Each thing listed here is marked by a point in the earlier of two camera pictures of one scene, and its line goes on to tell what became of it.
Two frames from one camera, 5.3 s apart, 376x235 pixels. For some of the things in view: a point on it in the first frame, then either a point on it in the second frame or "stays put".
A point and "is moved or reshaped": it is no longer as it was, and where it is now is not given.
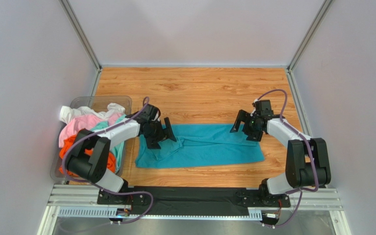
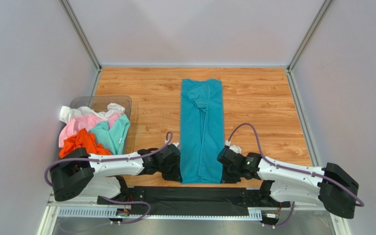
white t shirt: [66, 112] stays put
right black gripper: [245, 124] → [228, 173]
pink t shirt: [73, 125] stays put
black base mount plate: [193, 200] stays put
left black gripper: [152, 142] → [175, 175]
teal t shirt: [199, 145] is moved or reshaped
